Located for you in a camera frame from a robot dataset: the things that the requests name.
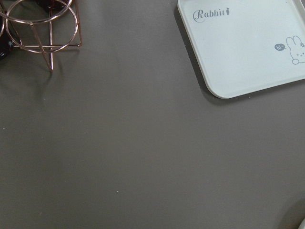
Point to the white rabbit print tray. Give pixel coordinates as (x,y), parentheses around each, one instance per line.
(243,46)

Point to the dark glass bottle in rack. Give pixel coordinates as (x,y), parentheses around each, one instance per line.
(6,43)

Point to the rose gold wire bottle rack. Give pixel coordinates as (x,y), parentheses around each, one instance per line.
(45,27)

